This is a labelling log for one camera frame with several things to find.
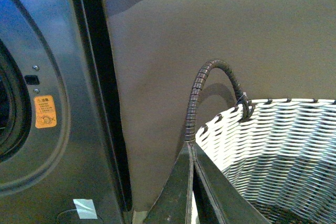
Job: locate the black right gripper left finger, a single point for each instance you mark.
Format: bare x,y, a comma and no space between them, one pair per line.
174,204

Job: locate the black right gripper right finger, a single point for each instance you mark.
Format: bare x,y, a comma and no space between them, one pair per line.
217,200

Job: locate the grey front-load washing machine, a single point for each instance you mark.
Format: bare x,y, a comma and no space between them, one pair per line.
60,48

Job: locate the white woven laundry basket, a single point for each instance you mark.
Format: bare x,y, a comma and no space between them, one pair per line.
282,160

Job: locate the white tape piece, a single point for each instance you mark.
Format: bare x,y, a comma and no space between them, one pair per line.
85,208

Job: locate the orange warning sticker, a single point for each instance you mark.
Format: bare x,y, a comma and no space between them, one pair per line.
45,110

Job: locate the black wrapped basket handle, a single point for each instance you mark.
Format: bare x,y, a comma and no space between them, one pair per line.
215,78

